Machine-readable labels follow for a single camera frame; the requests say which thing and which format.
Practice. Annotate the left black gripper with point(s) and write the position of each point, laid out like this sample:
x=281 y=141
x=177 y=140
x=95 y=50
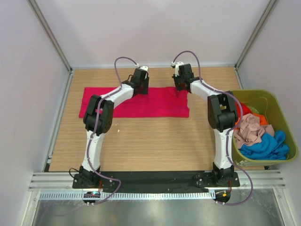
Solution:
x=145 y=91

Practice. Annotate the right aluminium corner post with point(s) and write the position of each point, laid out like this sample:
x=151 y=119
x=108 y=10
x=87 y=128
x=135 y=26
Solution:
x=256 y=31

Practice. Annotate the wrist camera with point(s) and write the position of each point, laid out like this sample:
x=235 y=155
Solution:
x=182 y=70
x=140 y=74

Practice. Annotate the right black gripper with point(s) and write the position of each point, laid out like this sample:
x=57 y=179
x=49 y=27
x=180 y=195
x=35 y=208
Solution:
x=178 y=88

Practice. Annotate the magenta red t shirt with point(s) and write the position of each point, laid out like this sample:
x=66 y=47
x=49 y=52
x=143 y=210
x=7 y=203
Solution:
x=159 y=102

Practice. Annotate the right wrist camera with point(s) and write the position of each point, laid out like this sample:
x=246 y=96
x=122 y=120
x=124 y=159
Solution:
x=182 y=70

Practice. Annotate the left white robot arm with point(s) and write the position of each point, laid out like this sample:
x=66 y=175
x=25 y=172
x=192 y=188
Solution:
x=98 y=121

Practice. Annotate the red t shirt in bin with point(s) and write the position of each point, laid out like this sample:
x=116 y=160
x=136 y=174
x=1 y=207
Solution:
x=245 y=109

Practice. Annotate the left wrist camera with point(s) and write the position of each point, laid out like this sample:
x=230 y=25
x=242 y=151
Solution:
x=140 y=74

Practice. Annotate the aluminium corner post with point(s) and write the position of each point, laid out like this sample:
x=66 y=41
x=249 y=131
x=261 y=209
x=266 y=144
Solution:
x=43 y=22
x=256 y=31

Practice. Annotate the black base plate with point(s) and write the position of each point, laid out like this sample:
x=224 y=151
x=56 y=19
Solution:
x=150 y=178

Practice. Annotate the blue t shirt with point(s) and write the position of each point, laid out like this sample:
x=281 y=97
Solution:
x=270 y=148

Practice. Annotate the white slotted cable duct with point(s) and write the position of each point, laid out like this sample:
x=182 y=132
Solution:
x=82 y=195

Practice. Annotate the orange t shirt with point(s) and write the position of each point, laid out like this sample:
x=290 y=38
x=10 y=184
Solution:
x=252 y=119

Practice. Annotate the aluminium frame rail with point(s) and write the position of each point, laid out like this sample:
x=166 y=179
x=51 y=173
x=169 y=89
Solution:
x=61 y=181

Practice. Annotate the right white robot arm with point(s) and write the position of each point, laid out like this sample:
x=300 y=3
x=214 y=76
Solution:
x=222 y=116

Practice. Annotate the beige pink t shirt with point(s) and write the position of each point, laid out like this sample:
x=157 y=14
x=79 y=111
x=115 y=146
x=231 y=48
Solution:
x=251 y=134

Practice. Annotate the olive green plastic bin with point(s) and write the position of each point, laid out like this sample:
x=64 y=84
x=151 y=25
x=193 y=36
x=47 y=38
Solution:
x=264 y=103

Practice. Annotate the left aluminium corner post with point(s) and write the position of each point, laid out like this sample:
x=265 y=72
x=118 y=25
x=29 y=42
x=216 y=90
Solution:
x=43 y=22

